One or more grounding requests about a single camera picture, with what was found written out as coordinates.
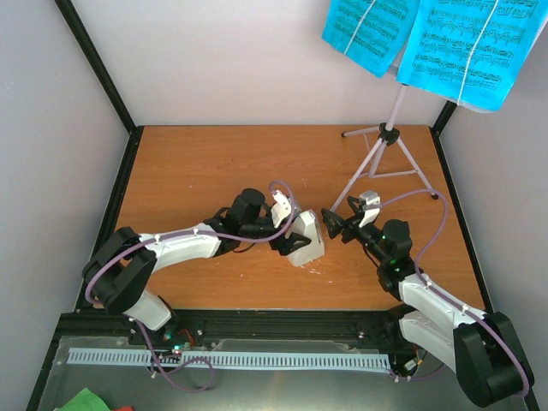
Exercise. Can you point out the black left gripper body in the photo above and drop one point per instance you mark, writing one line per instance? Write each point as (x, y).
(277, 243)

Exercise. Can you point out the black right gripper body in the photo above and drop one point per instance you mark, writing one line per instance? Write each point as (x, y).
(350, 227)

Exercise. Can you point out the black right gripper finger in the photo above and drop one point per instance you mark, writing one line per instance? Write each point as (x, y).
(333, 222)
(356, 206)

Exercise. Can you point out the white metronome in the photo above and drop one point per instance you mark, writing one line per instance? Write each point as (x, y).
(309, 245)

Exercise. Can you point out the blue sheet music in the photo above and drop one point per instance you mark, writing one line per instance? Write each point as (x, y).
(471, 52)
(370, 33)

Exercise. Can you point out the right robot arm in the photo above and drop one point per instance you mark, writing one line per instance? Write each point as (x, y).
(482, 349)

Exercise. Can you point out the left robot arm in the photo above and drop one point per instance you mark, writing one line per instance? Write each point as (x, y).
(117, 275)

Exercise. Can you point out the green paper sheet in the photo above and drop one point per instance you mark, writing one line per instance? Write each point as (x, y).
(85, 400)

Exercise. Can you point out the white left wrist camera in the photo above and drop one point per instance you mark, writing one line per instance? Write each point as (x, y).
(281, 209)

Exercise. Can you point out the light blue cable duct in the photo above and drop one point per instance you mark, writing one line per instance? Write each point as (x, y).
(242, 361)

